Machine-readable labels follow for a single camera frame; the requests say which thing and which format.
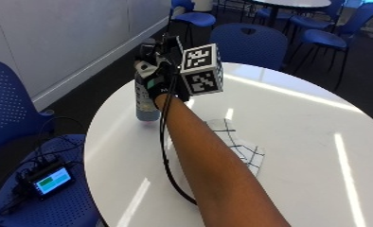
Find black glove cable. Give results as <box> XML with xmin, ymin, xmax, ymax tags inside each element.
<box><xmin>158</xmin><ymin>74</ymin><xmax>198</xmax><ymax>206</ymax></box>

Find round white table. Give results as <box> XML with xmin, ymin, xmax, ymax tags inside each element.
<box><xmin>250</xmin><ymin>0</ymin><xmax>333</xmax><ymax>27</ymax></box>

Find clear water bottle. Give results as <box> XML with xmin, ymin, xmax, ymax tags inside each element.
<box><xmin>133</xmin><ymin>38</ymin><xmax>162</xmax><ymax>122</ymax></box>

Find blue perforated chair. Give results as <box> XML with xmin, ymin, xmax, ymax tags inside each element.
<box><xmin>0</xmin><ymin>59</ymin><xmax>102</xmax><ymax>227</ymax></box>

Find white checked cloth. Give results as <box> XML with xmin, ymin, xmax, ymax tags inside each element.
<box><xmin>205</xmin><ymin>118</ymin><xmax>266</xmax><ymax>178</ymax></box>

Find thin black device cables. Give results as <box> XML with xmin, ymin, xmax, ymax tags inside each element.
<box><xmin>0</xmin><ymin>116</ymin><xmax>86</xmax><ymax>218</ymax></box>

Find black device with screen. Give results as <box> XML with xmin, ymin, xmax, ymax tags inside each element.
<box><xmin>25</xmin><ymin>161</ymin><xmax>76</xmax><ymax>199</ymax></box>

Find white marker cube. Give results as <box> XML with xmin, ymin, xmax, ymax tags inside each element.
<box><xmin>178</xmin><ymin>43</ymin><xmax>224</xmax><ymax>96</ymax></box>

